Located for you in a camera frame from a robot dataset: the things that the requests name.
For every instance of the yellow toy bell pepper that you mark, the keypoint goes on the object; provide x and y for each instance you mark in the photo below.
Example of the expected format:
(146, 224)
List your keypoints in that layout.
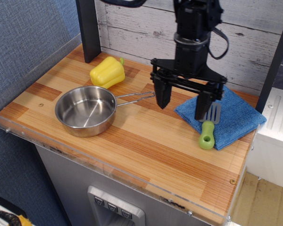
(108, 73)

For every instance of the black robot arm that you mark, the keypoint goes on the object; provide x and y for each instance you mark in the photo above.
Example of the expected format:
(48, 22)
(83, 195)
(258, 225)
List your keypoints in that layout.
(196, 20)

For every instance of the clear acrylic table guard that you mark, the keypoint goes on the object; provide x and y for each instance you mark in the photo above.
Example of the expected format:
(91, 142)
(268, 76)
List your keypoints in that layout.
(147, 149)

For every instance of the stainless steel pan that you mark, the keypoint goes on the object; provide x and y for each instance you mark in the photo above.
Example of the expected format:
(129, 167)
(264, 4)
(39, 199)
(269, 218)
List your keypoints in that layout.
(88, 111)

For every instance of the left black vertical post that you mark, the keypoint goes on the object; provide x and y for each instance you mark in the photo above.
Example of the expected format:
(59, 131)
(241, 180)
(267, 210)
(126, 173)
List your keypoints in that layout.
(89, 29)

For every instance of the black vertical post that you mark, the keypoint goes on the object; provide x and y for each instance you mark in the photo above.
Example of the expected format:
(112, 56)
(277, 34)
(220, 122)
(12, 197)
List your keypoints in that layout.
(89, 29)
(271, 76)

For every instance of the grey metal cabinet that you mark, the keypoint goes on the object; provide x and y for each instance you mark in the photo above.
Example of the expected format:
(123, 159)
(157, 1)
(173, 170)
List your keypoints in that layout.
(71, 181)

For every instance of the grey spatula green handle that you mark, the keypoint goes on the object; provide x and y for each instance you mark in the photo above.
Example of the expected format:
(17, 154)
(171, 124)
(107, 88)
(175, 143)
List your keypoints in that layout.
(210, 119)

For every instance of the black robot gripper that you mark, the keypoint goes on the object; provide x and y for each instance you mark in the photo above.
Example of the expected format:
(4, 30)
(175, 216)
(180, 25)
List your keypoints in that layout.
(188, 71)

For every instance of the blue towel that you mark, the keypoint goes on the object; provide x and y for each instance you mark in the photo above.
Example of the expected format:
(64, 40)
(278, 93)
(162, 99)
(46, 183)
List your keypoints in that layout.
(237, 119)

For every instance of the silver dispenser panel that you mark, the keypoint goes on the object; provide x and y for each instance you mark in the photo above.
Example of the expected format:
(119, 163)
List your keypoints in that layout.
(110, 210)

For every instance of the yellow object bottom corner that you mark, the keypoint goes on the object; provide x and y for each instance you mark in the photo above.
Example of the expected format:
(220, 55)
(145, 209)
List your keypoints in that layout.
(24, 221)

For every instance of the right black vertical post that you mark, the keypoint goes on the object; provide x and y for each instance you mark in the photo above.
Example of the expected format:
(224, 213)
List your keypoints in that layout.
(271, 76)

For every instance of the white ribbed side unit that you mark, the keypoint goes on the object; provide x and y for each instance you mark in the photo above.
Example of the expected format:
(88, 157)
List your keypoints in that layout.
(265, 159)

